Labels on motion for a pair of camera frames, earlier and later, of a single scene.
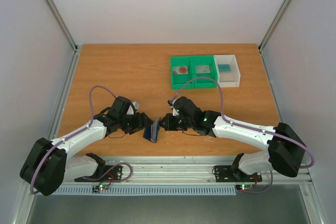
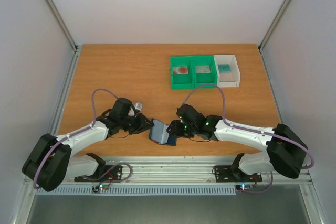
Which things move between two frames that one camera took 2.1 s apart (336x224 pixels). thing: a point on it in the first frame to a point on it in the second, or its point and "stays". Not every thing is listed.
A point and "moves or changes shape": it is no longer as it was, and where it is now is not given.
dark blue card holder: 150,132 moves or changes shape
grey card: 202,69 stays
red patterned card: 180,70 stays
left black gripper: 140,123 stays
